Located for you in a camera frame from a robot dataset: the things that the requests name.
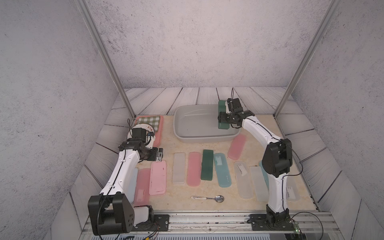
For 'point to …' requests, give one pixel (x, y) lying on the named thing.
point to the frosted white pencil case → (178, 171)
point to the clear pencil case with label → (244, 180)
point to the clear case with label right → (293, 189)
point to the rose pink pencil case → (142, 189)
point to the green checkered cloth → (153, 120)
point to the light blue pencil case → (133, 185)
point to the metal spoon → (218, 198)
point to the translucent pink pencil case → (236, 146)
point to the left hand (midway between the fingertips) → (155, 154)
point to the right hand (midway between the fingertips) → (223, 116)
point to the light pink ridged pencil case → (157, 185)
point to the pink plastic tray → (157, 141)
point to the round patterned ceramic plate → (150, 134)
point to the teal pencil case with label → (222, 170)
